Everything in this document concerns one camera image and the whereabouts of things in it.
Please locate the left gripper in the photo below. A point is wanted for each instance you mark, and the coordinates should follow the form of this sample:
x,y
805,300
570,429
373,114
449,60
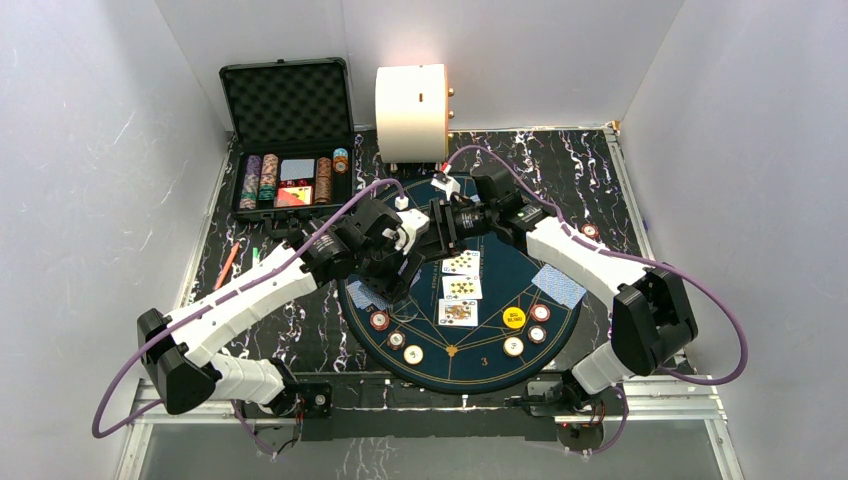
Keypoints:
x,y
389,279

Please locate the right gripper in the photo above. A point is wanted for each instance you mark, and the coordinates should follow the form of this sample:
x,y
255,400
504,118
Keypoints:
x,y
445,240

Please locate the nine of clubs card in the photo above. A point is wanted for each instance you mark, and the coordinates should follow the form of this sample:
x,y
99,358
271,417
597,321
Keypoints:
x,y
468,263

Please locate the dealt card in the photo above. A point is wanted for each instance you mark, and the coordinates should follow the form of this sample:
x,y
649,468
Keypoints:
x,y
575,299
362,297

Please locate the eight of spades card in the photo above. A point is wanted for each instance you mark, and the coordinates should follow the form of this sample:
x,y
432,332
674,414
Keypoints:
x,y
462,287

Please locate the red chips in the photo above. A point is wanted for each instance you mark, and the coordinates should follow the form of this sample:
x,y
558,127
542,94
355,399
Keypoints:
x,y
379,320
540,313

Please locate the clear dealer button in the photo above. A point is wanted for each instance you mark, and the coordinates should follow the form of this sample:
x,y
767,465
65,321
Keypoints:
x,y
405,311

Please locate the queen of spades card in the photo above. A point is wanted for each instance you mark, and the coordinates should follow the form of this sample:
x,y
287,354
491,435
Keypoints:
x,y
458,313

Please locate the brown chips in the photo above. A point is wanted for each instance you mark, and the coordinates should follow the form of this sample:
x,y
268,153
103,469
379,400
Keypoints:
x,y
536,334
396,340

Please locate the yellow big blind button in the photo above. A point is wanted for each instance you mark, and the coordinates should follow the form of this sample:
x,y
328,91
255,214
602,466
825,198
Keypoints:
x,y
514,317

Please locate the yellow chips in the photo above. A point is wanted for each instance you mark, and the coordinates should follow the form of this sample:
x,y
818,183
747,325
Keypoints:
x,y
513,346
413,354

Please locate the red poker chip stack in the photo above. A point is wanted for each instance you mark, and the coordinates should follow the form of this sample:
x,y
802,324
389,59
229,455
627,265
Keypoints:
x,y
590,231

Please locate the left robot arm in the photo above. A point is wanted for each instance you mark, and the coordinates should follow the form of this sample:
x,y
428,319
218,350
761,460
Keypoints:
x,y
184,358

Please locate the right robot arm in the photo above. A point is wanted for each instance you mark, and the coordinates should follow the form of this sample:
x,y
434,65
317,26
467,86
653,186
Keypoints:
x,y
651,314

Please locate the brown chip row in case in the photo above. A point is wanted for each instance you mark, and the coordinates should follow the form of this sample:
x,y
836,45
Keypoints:
x,y
323,181

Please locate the red card box in case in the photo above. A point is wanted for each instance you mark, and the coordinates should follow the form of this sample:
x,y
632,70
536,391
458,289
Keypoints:
x,y
296,196

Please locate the orange blue chip stack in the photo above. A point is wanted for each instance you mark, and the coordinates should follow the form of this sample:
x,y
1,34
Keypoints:
x,y
341,160

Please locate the card deck in case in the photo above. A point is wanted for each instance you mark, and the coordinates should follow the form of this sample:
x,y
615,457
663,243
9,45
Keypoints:
x,y
296,169

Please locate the round blue poker mat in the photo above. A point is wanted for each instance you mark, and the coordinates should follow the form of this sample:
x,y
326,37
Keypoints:
x,y
468,360

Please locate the pink green chip row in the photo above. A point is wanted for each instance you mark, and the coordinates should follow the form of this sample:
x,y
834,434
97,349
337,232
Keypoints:
x,y
268,178

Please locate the white cylindrical device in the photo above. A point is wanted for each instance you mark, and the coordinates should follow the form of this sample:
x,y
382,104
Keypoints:
x,y
412,113

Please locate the purple chip row in case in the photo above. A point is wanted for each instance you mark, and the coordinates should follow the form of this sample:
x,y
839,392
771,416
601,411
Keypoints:
x,y
250,184

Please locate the orange pen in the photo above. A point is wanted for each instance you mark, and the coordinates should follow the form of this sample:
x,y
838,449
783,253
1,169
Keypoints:
x,y
227,265

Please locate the black chip carrying case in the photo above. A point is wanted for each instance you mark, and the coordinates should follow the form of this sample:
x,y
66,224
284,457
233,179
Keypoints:
x,y
295,110

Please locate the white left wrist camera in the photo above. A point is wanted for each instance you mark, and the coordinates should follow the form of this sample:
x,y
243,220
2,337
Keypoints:
x,y
414,223

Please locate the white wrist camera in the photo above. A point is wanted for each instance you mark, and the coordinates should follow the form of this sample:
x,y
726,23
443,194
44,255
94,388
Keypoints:
x,y
414,223
446,184

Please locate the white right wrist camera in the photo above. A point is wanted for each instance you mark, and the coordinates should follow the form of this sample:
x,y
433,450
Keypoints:
x,y
446,184

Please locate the aluminium frame rail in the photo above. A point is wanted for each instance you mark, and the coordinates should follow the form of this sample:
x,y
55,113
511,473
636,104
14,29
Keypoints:
x,y
657,403

